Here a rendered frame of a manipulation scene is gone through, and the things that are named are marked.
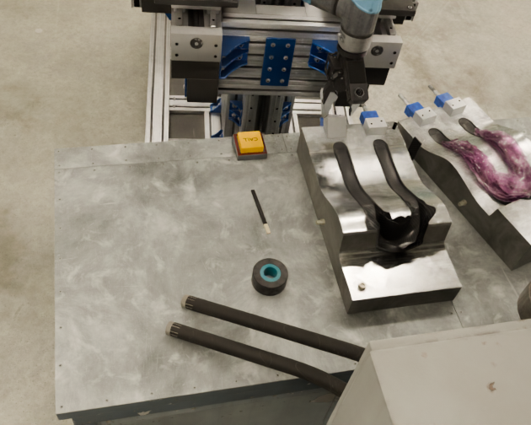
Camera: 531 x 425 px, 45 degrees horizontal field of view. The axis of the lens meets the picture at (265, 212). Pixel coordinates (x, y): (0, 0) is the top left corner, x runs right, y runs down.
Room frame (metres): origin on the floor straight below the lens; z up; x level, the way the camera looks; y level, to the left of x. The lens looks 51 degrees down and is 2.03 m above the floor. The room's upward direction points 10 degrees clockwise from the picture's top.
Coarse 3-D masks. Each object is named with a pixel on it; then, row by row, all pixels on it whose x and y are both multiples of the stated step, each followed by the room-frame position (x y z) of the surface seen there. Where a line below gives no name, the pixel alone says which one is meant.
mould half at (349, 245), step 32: (320, 128) 1.22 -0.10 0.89; (352, 128) 1.24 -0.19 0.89; (320, 160) 1.11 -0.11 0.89; (352, 160) 1.13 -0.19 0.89; (320, 192) 1.02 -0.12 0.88; (384, 192) 1.03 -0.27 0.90; (416, 192) 1.04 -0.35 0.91; (320, 224) 0.97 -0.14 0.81; (352, 224) 0.89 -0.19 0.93; (448, 224) 0.94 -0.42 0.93; (352, 256) 0.86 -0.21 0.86; (384, 256) 0.87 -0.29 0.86; (416, 256) 0.89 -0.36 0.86; (448, 256) 0.91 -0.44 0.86; (352, 288) 0.77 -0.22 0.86; (384, 288) 0.79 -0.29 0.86; (416, 288) 0.80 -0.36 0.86; (448, 288) 0.82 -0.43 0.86
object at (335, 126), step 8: (320, 120) 1.26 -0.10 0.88; (328, 120) 1.21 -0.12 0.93; (336, 120) 1.22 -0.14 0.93; (344, 120) 1.23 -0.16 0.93; (328, 128) 1.20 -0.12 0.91; (336, 128) 1.21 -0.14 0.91; (344, 128) 1.21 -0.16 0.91; (328, 136) 1.19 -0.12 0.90; (336, 136) 1.20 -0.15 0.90; (344, 136) 1.20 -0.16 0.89
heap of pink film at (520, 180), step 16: (448, 144) 1.26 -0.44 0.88; (464, 144) 1.24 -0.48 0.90; (496, 144) 1.26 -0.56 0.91; (512, 144) 1.26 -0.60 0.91; (464, 160) 1.19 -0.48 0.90; (480, 160) 1.18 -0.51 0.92; (512, 160) 1.21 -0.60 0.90; (480, 176) 1.15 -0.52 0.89; (496, 176) 1.15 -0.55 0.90; (512, 176) 1.17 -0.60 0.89; (528, 176) 1.17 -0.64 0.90; (496, 192) 1.11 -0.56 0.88; (512, 192) 1.11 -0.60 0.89; (528, 192) 1.13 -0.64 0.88
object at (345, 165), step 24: (336, 144) 1.18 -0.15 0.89; (384, 144) 1.21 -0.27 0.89; (384, 168) 1.13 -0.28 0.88; (360, 192) 1.03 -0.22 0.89; (408, 192) 1.04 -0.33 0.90; (384, 216) 0.92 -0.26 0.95; (408, 216) 0.93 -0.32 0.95; (432, 216) 0.94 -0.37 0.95; (384, 240) 0.91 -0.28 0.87; (408, 240) 0.92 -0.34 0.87
